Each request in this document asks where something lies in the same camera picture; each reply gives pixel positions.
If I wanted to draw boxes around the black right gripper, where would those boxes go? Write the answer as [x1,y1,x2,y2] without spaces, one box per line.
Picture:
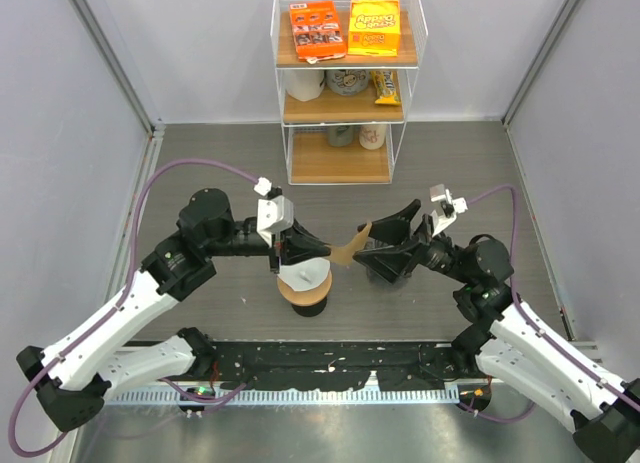
[354,199,475,285]

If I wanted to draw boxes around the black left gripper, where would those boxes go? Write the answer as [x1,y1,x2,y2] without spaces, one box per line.
[205,214,332,274]

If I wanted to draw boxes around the white paper coffee filter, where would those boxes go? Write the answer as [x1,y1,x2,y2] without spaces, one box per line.
[278,258,330,292]

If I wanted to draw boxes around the brown paper coffee filter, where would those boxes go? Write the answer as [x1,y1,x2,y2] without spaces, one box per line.
[326,222,372,267]

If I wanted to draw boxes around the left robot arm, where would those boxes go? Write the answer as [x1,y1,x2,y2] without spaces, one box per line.
[16,188,331,432]

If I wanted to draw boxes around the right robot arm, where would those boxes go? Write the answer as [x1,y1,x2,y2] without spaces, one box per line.
[354,198,639,462]

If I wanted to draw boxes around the smoky glass coffee server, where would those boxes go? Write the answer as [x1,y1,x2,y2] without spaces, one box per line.
[366,268,409,291]

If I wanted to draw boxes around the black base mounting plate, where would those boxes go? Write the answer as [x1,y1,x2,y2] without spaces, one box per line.
[175,341,486,392]

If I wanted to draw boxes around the white paper roll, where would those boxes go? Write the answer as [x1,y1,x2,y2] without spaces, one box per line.
[284,69,325,102]

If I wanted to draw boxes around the yellow candy bag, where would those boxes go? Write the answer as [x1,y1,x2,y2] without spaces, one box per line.
[370,70,401,106]

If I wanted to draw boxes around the grey printed tin can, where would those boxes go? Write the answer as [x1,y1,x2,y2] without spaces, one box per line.
[326,69,369,96]

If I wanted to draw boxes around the orange snack box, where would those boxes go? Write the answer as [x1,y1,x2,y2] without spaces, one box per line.
[289,0,347,64]

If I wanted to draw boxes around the yellow snack bag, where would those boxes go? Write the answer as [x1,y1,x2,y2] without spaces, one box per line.
[347,0,401,57]

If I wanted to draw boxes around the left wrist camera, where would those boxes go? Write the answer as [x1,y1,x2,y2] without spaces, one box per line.
[254,177,294,247]

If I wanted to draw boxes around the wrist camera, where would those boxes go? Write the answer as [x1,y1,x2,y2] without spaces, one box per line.
[254,177,294,247]
[429,184,468,236]

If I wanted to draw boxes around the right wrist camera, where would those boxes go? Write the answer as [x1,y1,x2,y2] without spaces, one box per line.
[429,184,468,236]

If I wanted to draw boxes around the white slotted cable duct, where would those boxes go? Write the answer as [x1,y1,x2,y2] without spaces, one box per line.
[107,385,460,406]

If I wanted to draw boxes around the white wire shelf rack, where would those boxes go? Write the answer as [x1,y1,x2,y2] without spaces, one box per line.
[270,0,428,185]

